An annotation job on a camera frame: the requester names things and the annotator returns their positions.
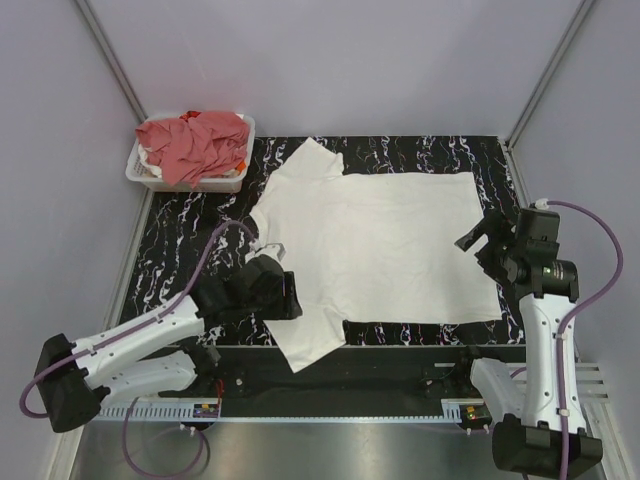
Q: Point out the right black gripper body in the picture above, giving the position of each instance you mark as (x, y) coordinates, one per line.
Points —
(495, 257)

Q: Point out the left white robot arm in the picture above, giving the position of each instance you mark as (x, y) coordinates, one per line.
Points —
(157, 352)

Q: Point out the aluminium frame post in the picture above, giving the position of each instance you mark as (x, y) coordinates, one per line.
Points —
(104, 47)
(576, 23)

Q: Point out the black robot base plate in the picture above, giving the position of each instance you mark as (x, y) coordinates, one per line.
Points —
(248, 373)

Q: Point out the right aluminium frame post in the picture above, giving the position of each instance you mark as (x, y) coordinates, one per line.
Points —
(576, 23)

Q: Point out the left aluminium frame post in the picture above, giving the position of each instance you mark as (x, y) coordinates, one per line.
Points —
(104, 47)

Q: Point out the pink crumpled t-shirt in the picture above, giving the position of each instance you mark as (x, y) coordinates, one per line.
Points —
(195, 145)

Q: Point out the grey slotted cable duct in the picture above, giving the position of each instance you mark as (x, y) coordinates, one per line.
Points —
(278, 412)

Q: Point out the white plastic laundry basket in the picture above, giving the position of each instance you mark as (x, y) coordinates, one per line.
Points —
(138, 172)

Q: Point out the black marbled table mat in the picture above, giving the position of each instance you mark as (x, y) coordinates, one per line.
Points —
(178, 225)

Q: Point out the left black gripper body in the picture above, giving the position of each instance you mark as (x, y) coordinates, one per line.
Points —
(276, 304)

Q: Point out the white t-shirt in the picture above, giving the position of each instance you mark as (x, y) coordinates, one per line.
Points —
(370, 248)

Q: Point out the white garment in basket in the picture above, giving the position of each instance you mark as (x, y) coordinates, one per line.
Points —
(143, 158)

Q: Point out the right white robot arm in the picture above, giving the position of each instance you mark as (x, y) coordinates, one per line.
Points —
(539, 431)

